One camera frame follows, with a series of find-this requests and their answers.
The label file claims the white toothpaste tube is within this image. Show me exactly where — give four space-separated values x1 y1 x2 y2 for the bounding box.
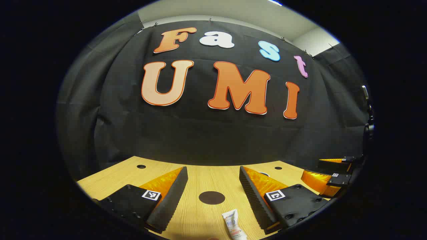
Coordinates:
222 209 248 240

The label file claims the black backdrop cloth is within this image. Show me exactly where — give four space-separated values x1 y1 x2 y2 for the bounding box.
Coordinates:
57 12 371 180

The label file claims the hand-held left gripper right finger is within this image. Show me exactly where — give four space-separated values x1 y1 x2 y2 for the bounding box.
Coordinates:
239 166 331 235

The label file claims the wooden desktop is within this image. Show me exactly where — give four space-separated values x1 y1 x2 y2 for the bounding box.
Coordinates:
77 156 334 240

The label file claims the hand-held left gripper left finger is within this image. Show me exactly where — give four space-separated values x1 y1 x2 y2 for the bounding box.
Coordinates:
92 166 189 234

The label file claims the dark brown round coaster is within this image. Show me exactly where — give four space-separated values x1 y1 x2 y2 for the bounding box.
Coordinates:
199 191 226 205

